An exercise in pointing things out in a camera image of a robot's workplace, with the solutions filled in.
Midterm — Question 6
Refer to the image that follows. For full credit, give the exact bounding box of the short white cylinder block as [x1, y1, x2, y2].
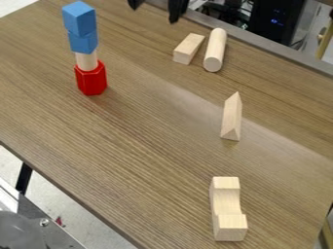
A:
[74, 49, 100, 72]

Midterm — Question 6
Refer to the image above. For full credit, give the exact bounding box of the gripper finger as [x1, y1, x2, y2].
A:
[126, 0, 147, 11]
[166, 0, 192, 24]

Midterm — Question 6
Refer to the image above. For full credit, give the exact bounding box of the white rectangular wooden block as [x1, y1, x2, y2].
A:
[171, 32, 207, 66]

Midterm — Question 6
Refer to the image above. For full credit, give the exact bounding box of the black computer tower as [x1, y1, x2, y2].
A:
[246, 0, 306, 47]

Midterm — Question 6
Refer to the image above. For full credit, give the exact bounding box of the long white wooden cylinder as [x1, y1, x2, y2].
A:
[202, 27, 230, 73]

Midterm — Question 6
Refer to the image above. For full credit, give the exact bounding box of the blue cube block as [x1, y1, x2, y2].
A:
[66, 29, 100, 55]
[60, 0, 98, 38]

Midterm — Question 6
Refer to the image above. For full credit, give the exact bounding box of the white triangular prism block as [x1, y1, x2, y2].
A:
[218, 90, 243, 142]

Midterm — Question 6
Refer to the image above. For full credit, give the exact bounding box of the red hexagonal block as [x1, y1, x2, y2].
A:
[72, 59, 110, 96]

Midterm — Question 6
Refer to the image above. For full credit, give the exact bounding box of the white arch wooden block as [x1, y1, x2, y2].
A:
[207, 176, 250, 242]

